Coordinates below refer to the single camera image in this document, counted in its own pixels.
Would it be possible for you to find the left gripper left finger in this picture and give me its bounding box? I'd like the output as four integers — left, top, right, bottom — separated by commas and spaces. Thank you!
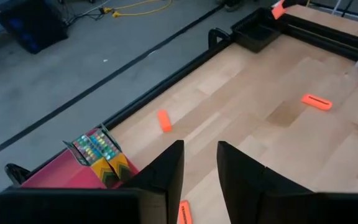
121, 139, 185, 224

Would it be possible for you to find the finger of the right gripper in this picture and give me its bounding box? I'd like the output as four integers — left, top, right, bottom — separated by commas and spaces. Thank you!
283, 0, 310, 8

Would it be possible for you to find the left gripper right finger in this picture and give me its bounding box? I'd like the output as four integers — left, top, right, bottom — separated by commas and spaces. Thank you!
216, 141, 326, 224

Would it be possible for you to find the orange eraser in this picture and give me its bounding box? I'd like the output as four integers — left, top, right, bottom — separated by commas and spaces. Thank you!
157, 109, 173, 133
301, 93, 334, 112
178, 200, 194, 224
271, 0, 287, 20

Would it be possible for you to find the black plastic basket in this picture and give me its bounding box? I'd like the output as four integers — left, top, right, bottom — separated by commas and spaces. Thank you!
230, 6, 288, 54

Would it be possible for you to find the pink plastic tray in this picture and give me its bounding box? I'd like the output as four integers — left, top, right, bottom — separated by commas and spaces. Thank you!
0, 127, 139, 224

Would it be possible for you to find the black equipment case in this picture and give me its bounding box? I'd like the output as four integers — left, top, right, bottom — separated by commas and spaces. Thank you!
0, 0, 70, 55

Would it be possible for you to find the white cable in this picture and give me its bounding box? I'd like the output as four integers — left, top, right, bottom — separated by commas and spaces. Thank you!
330, 0, 344, 16

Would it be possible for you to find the black frame clamp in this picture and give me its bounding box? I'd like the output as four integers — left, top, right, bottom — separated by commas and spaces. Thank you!
4, 163, 31, 187
208, 27, 232, 50

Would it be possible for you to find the yellow floor cable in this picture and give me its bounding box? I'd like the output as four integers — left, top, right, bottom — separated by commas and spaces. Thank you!
99, 0, 173, 19

